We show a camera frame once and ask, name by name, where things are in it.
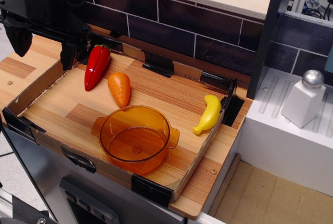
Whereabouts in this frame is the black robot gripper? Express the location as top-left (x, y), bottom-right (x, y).
top-left (1, 0), bottom-right (91, 71)

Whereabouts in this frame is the orange toy carrot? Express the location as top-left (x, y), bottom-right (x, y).
top-left (108, 72), bottom-right (131, 107)

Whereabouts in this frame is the cardboard fence with black tape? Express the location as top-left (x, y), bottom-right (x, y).
top-left (1, 36), bottom-right (252, 215)

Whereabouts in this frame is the transparent orange plastic pot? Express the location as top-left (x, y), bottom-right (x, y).
top-left (92, 106), bottom-right (180, 175)

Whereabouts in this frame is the red toy chili pepper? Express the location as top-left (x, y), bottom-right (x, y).
top-left (84, 45), bottom-right (110, 91)

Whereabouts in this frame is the silver toy oven front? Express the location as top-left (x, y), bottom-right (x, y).
top-left (3, 127), bottom-right (187, 223)

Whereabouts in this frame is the yellow toy banana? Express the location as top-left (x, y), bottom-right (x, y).
top-left (193, 95), bottom-right (222, 135)

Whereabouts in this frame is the white toy sink drainboard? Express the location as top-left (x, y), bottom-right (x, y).
top-left (237, 69), bottom-right (332, 195)

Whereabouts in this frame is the white salt shaker silver cap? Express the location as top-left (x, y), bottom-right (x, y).
top-left (281, 69), bottom-right (326, 128)

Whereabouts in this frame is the dark grey vertical post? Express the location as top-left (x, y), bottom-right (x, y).
top-left (247, 0), bottom-right (282, 99)

